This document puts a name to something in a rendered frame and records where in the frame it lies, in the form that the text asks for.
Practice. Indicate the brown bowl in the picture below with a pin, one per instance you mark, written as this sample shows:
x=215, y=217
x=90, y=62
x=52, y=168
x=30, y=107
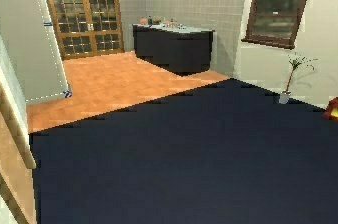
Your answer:
x=157, y=20

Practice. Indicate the dark brown framed window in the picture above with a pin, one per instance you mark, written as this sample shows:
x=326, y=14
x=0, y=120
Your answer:
x=273, y=21

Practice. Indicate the dark green bottle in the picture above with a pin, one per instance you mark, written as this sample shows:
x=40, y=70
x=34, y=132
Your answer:
x=150, y=20

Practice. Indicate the house plant in grey pot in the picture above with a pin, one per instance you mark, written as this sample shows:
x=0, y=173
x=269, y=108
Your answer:
x=288, y=78

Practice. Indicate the orange round pot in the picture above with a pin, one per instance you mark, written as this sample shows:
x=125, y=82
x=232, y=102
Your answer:
x=143, y=21

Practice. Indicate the black kitchen counter cabinet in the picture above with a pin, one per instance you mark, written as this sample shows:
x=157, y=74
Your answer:
x=173, y=48

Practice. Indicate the brown glazed double door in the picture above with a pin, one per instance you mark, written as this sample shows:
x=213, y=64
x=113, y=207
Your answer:
x=87, y=28

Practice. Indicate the pale grey fridge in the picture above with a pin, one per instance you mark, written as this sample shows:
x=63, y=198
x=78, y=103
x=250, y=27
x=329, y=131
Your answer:
x=30, y=50

